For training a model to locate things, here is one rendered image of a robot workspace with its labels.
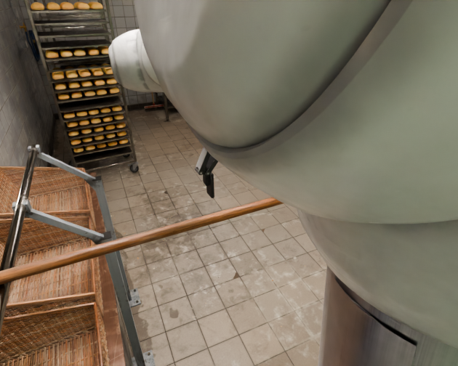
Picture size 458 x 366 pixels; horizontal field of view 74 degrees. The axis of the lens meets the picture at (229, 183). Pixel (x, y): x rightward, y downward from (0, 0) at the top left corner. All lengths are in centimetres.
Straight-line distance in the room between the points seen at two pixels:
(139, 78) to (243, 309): 180
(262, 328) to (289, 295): 32
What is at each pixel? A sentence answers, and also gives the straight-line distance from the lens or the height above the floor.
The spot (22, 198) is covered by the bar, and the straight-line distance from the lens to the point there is 122.
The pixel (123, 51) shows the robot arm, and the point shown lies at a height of 167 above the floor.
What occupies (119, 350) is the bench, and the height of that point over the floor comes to 58.
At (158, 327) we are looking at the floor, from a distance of 213.
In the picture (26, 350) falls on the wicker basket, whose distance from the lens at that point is 151.
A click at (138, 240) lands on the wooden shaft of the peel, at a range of 85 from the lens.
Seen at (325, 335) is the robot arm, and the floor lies 160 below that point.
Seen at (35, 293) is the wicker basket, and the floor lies 59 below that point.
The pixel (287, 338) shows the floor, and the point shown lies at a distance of 208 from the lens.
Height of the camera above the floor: 174
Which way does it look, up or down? 31 degrees down
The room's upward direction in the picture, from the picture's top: straight up
